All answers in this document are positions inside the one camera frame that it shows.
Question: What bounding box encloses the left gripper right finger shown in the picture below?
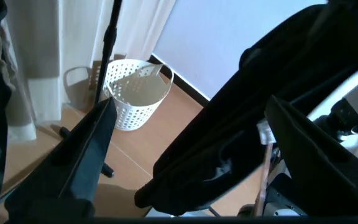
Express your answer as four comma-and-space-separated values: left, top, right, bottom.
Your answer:
264, 95, 358, 217

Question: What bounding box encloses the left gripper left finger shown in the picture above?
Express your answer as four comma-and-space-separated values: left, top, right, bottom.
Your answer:
4, 97, 118, 218

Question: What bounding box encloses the pink clothes hanger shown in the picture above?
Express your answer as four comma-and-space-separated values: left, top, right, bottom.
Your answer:
253, 141, 275, 217

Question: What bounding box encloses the black garment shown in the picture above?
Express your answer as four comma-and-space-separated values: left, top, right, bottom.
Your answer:
134, 0, 358, 216

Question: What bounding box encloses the white laundry basket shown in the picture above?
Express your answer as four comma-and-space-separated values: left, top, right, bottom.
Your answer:
103, 58, 175, 131

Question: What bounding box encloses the black clothes rack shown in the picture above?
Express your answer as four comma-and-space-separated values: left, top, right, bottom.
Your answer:
59, 0, 124, 179

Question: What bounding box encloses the white curtain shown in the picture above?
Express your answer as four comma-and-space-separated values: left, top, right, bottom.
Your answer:
0, 0, 177, 144

